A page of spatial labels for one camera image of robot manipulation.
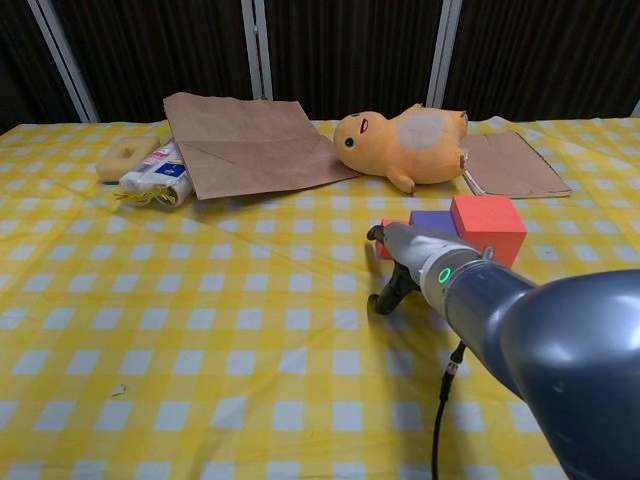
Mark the brown paper bag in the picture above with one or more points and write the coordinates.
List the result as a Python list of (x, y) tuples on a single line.
[(250, 145)]

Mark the yellow sponge with hole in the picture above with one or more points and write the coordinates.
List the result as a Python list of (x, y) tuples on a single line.
[(112, 167)]

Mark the small red foam cube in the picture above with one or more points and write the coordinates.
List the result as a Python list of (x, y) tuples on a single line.
[(384, 251)]

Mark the small white paper scrap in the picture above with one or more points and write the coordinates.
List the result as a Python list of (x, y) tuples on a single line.
[(118, 390)]

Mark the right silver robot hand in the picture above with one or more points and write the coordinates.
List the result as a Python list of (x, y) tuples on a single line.
[(420, 250)]

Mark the white partition post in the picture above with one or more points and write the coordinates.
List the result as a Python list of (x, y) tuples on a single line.
[(444, 50), (65, 60), (636, 110), (256, 50)]

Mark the large red foam cube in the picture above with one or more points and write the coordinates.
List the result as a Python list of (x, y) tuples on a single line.
[(495, 225)]

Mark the brown spiral notebook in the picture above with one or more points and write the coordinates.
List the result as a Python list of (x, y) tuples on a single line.
[(510, 165)]

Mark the yellow checkered tablecloth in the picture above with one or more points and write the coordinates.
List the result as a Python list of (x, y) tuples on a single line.
[(150, 300)]

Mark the white plastic package blue label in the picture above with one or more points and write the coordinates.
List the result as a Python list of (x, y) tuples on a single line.
[(150, 177)]

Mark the purple foam cube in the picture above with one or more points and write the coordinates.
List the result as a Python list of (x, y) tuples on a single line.
[(435, 220)]

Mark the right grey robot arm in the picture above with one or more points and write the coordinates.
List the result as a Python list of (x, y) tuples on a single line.
[(550, 350)]

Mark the yellow shredded paper bundle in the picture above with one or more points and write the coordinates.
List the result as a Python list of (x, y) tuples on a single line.
[(142, 197)]

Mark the orange plush toy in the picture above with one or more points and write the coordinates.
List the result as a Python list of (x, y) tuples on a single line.
[(400, 150)]

